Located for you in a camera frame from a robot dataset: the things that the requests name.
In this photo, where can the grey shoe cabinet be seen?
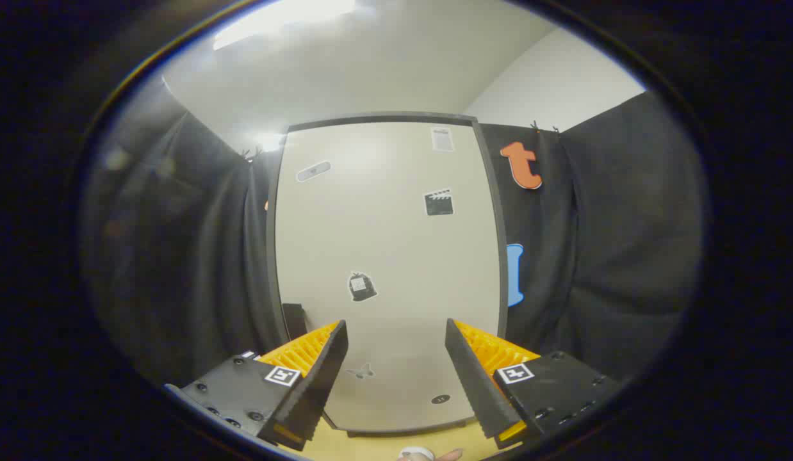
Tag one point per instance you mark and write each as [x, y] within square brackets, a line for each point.
[384, 118]

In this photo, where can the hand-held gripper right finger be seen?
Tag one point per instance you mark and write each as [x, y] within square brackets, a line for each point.
[476, 384]

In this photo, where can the ceiling light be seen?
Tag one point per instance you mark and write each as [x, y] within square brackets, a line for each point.
[275, 22]

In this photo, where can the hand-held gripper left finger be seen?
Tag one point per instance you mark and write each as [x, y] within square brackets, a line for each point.
[319, 378]

